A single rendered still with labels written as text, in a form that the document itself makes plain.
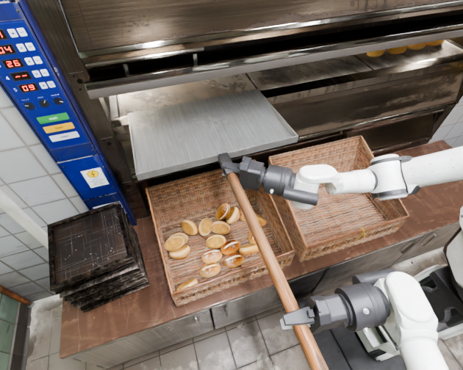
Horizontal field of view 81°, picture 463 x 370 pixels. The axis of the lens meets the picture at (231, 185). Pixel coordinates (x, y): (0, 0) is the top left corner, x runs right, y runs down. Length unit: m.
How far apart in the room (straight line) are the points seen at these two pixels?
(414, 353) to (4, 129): 1.24
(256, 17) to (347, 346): 1.59
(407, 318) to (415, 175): 0.42
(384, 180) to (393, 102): 0.84
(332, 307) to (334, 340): 1.11
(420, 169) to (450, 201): 1.06
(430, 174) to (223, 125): 0.66
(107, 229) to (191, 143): 0.50
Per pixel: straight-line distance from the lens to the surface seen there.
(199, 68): 0.86
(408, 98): 1.75
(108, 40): 0.95
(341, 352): 1.74
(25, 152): 1.22
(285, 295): 0.65
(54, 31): 0.97
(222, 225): 1.36
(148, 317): 1.32
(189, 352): 1.85
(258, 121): 1.05
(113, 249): 1.14
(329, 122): 1.46
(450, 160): 0.91
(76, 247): 1.21
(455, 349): 2.25
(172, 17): 0.95
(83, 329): 1.40
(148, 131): 1.05
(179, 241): 1.31
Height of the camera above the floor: 1.82
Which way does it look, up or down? 51 degrees down
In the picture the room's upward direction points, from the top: straight up
